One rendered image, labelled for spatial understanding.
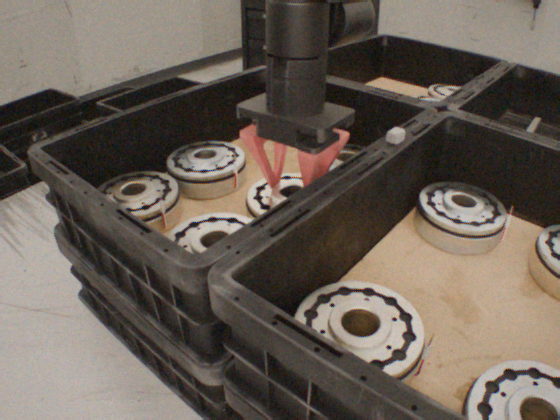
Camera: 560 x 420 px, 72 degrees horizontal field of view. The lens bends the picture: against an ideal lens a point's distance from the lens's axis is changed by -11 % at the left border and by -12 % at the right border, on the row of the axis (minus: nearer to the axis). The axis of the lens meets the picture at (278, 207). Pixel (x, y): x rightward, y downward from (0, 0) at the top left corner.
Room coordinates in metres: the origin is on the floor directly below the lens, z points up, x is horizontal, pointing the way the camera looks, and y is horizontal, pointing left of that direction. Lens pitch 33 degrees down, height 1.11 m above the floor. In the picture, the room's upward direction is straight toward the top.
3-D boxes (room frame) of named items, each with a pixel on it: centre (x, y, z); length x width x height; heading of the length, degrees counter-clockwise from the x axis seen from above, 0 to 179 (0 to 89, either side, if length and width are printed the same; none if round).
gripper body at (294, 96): (0.40, -0.02, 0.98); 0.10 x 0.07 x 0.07; 54
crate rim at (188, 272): (0.45, 0.04, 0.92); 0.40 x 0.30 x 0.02; 140
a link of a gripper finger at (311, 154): (0.40, -0.02, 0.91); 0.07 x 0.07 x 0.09; 54
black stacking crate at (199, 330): (0.45, 0.04, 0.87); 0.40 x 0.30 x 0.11; 140
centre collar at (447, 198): (0.39, -0.21, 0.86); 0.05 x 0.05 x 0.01
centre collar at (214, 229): (0.32, 0.06, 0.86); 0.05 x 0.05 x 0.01
